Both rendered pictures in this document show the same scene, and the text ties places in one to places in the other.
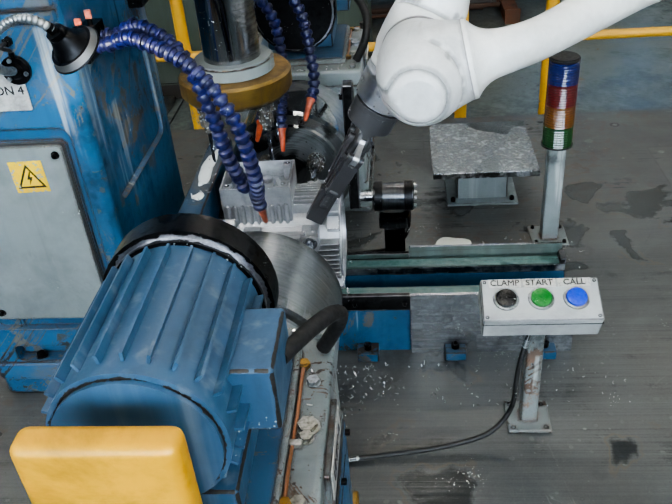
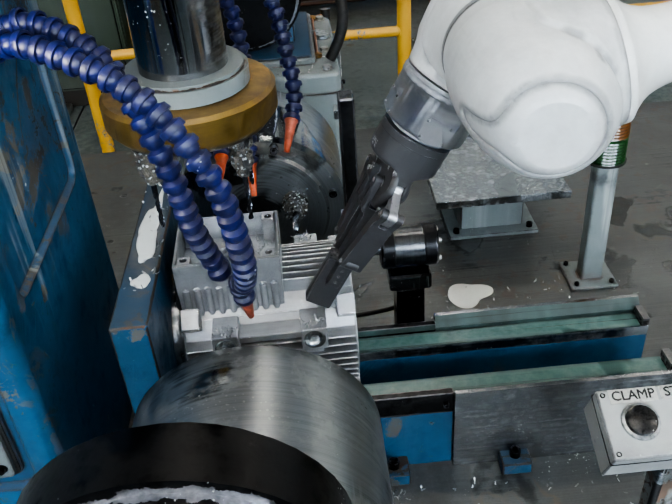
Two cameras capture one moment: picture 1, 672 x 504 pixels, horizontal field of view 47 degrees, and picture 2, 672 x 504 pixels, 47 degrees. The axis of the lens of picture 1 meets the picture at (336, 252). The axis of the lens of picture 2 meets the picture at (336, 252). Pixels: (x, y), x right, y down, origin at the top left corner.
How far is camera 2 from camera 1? 0.45 m
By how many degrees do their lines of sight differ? 6
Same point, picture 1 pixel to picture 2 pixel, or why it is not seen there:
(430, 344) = (479, 453)
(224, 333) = not seen: outside the picture
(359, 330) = not seen: hidden behind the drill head
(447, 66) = (605, 74)
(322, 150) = (303, 187)
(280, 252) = (294, 383)
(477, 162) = (489, 183)
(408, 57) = (536, 61)
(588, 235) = (637, 270)
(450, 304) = (510, 400)
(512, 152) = not seen: hidden behind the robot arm
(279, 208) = (264, 288)
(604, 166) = (628, 175)
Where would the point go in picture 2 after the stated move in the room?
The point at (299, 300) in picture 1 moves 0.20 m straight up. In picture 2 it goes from (341, 473) to (323, 274)
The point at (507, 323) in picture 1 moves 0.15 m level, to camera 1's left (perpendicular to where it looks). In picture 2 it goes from (648, 460) to (495, 490)
